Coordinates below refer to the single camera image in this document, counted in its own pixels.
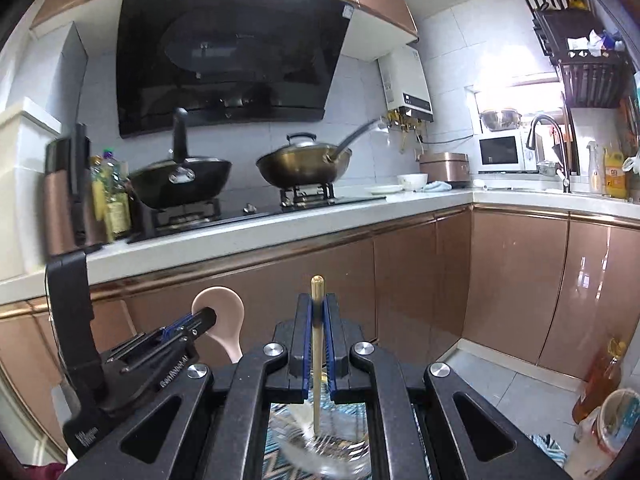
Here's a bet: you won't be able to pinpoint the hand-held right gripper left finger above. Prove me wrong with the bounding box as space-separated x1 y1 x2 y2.
62 292 321 480

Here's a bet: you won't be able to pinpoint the yellow detergent bottle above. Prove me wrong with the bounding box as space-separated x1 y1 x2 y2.
602 147 629 199

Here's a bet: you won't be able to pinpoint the black range hood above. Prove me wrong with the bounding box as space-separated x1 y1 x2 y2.
116 0 357 139

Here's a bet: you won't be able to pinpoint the black wok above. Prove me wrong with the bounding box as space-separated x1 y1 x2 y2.
127 107 234 210

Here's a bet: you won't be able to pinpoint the black gas stove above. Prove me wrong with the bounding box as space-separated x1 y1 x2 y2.
127 182 389 245

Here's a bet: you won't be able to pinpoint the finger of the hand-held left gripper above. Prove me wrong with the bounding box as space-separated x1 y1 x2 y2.
106 331 199 369
161 308 218 342

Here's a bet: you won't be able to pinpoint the white rice dispenser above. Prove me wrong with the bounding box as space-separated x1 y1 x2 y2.
0 97 64 282

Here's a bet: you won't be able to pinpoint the clear utensil holder wire frame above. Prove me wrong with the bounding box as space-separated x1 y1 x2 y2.
267 402 375 480

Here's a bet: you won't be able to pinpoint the steel kitchen faucet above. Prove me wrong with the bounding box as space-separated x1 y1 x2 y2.
525 115 572 194

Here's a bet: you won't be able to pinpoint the white crumpled bag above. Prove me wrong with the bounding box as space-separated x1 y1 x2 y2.
567 30 609 59

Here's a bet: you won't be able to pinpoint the wooden chopstick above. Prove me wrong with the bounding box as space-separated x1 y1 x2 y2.
310 275 326 435

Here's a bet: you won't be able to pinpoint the steel mixing bowl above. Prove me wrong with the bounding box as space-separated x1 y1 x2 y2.
480 109 524 132

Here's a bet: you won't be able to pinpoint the white microwave oven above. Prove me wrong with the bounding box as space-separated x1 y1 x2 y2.
475 130 539 175

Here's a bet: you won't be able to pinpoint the white soup spoon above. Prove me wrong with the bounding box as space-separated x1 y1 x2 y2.
191 286 246 365

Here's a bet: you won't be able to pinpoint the white water heater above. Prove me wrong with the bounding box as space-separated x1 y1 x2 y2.
377 45 435 124

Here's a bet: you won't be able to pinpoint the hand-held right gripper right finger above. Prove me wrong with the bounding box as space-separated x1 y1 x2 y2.
322 292 571 480

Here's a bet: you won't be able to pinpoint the zigzag patterned cloth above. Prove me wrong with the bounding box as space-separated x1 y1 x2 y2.
264 402 568 480

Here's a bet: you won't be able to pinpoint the golden wok with lid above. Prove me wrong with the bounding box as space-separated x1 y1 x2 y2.
255 119 386 187

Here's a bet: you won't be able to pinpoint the white bowl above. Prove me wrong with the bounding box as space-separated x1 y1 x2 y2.
397 173 430 192

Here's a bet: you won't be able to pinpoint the copper base cabinets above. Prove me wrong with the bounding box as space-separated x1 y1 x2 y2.
0 205 640 457

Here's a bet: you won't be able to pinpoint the clear spray bottle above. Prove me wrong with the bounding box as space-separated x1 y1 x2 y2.
586 141 604 195

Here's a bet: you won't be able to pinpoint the lidded drink cup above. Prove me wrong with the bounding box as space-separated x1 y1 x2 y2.
565 389 637 480

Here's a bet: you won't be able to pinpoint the black wall rack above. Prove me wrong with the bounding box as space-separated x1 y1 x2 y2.
511 0 634 110

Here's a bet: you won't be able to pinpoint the yellow cooking oil bottle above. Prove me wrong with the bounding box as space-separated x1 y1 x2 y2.
102 148 133 241
89 156 107 235

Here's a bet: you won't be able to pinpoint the brown rice cooker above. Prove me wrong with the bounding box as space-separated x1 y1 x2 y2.
419 152 471 189

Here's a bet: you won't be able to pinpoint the amber oil bottle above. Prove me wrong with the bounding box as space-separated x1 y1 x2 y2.
572 337 629 424

